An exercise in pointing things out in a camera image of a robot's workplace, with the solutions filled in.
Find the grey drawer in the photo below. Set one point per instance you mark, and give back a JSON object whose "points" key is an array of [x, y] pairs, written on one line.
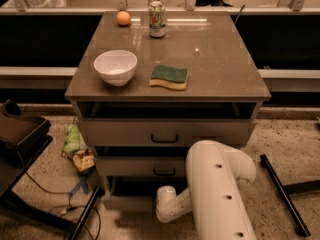
{"points": [[164, 133], [137, 194], [140, 166]]}

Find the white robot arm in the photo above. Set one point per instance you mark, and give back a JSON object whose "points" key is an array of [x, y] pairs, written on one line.
{"points": [[213, 171]]}

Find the grey drawer cabinet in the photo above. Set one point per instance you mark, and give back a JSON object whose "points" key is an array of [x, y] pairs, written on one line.
{"points": [[223, 82]]}

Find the green yellow sponge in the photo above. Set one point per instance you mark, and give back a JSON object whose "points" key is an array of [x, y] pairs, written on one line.
{"points": [[169, 77]]}

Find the white bowl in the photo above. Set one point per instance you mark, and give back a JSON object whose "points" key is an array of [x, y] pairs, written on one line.
{"points": [[116, 67]]}

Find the yellow snack bag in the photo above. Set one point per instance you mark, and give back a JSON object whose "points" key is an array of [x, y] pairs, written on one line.
{"points": [[83, 160]]}

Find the blue tape on floor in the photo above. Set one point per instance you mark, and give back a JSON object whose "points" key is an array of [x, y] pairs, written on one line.
{"points": [[81, 185]]}

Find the orange ball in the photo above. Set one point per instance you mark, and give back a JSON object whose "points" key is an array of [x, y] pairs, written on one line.
{"points": [[123, 18]]}

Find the soda can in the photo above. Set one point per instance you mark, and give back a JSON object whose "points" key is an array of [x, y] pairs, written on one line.
{"points": [[157, 21]]}

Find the black chair with stand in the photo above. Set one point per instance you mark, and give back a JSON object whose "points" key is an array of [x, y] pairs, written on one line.
{"points": [[22, 140]]}

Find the black floor stand bar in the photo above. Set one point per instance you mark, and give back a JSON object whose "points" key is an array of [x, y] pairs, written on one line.
{"points": [[286, 191]]}

